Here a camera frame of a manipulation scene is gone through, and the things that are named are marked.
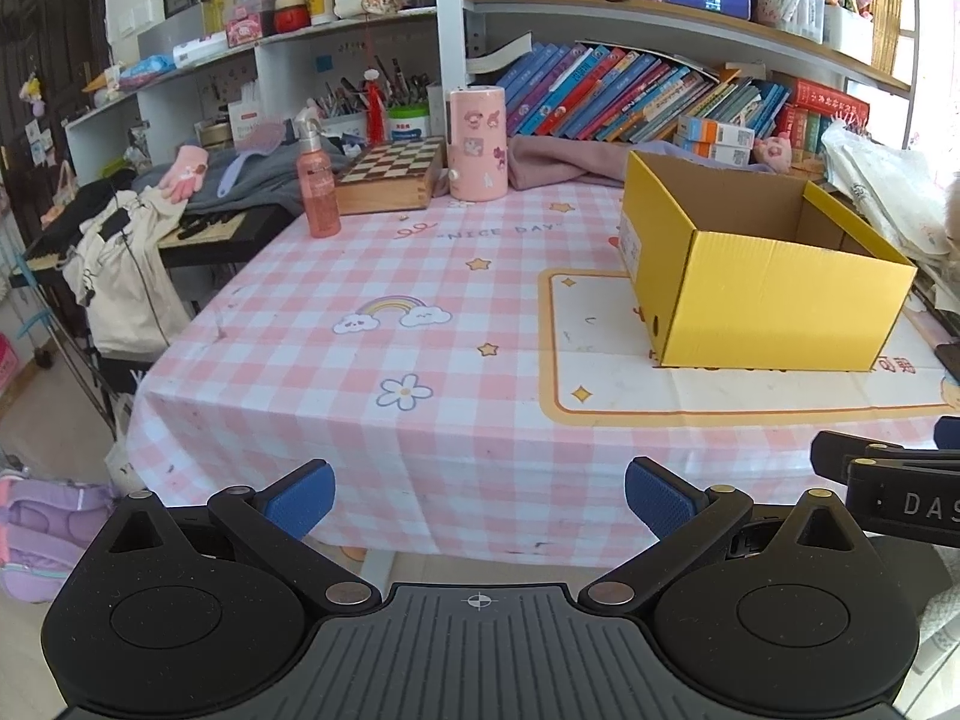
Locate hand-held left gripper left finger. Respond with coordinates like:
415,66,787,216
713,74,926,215
105,459,381,610

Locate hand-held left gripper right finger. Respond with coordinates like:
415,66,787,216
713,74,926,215
577,457,875,610

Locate yellow cardboard box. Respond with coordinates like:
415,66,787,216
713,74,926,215
619,150,920,374

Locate pink cylindrical container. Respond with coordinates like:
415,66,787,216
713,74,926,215
448,86,509,202

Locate orange-bordered placemat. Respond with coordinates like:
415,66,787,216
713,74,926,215
538,268,960,428

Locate crumpled white paper bags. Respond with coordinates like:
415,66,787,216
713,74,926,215
821,122,953,271

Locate purple backpack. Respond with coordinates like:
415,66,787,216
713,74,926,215
0,469,113,605

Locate black piano keyboard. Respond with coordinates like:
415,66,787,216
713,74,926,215
7,202,293,290

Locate beige tote bag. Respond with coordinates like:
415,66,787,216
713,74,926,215
64,187,192,357

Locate pink spray bottle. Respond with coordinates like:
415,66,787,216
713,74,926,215
291,106,342,239

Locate grey cloth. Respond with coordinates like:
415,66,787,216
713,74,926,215
184,141,353,215

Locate pink plush pig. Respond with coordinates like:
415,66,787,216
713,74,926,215
752,131,794,173

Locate bright pink knit glove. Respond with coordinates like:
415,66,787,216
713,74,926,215
154,146,209,203

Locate orange and white box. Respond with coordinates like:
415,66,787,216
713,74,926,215
679,116,755,149
673,139,751,166

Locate wooden chessboard box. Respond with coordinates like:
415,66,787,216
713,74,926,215
334,135,445,216

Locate pink and purple cloth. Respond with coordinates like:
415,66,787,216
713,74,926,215
506,133,680,190

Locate thick red book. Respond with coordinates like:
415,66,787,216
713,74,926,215
791,77,871,125

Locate purple hair brush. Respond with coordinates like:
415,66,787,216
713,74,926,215
217,124,286,192

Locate black cloth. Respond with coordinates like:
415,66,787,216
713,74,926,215
41,169,140,241

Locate pen holder with pens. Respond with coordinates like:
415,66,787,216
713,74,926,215
304,52,432,140

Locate white box with red print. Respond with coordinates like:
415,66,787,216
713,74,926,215
227,94,263,147

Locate white jar with green lid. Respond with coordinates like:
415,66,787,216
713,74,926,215
386,101,432,143

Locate red tassel ornament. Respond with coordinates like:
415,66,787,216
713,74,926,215
361,66,391,145

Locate row of colourful books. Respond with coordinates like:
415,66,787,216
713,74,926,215
495,41,792,143

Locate blue wipes pack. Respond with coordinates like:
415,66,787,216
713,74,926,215
118,52,177,87

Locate long white box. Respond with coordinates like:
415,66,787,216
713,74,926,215
171,31,228,67

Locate white shelf unit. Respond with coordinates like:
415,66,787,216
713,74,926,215
64,0,920,188

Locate dark wooden door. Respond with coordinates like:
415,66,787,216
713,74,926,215
0,0,110,241

